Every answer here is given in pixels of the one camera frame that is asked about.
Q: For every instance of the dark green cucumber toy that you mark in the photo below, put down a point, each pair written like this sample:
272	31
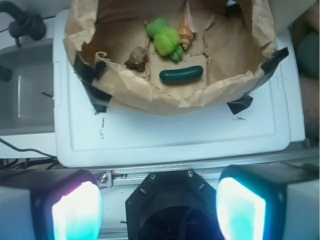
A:
181	75

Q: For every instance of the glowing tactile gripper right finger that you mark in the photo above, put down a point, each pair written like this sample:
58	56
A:
269	201

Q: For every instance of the brown rough rock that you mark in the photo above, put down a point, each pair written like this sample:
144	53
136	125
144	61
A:
137	59

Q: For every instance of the white plastic bin lid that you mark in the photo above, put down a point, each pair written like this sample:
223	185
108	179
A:
119	137

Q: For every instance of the green fuzzy plush toy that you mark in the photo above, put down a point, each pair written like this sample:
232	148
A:
166	40

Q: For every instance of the aluminium extrusion rail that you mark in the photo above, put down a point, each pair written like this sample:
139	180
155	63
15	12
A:
209	169

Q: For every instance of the orange spiral seashell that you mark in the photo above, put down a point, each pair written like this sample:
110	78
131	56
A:
187	27

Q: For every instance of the black octagonal mount plate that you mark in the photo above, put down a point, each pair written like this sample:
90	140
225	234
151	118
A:
173	207

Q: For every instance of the black clamp knob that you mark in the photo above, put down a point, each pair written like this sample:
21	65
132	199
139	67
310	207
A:
25	23

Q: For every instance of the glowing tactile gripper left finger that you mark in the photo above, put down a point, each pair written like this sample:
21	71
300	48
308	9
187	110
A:
59	204

